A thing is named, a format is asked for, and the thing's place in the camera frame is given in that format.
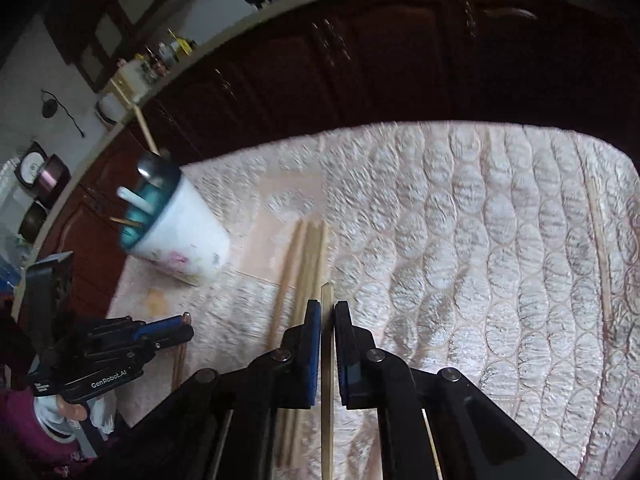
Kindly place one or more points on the metal spoon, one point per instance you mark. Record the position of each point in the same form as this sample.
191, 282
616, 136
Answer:
150, 167

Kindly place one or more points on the yellow label bottle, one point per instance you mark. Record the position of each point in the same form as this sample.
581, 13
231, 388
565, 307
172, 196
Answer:
182, 47

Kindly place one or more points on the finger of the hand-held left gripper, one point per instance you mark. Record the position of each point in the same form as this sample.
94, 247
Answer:
170, 341
160, 323

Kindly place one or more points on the cream box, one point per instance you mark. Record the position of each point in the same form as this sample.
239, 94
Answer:
131, 77

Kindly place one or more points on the brown wooden kitchen cabinet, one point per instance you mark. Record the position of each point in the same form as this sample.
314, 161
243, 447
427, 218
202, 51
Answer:
400, 60

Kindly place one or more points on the metal pot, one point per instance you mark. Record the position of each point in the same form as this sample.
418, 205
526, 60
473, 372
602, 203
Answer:
52, 177

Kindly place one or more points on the white utensil holder teal rim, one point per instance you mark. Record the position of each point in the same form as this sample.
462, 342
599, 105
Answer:
185, 240

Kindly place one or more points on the brown wall cabinet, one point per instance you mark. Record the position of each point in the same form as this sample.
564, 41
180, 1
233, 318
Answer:
100, 25

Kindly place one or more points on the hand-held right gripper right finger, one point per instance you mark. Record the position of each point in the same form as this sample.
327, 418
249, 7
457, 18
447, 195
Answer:
346, 365

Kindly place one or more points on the purple printed clothing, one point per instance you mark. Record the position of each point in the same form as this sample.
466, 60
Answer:
25, 435

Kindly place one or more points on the cream quilted blanket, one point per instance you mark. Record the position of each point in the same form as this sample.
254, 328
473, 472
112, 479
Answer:
450, 235

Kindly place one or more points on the dark bowl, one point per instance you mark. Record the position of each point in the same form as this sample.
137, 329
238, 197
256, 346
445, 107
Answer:
32, 220

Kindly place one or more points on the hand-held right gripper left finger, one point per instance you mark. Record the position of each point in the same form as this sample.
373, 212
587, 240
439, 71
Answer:
310, 360

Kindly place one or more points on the wooden chopstick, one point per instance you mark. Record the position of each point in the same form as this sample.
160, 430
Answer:
289, 270
178, 367
320, 260
327, 435
126, 221
599, 250
306, 270
145, 127

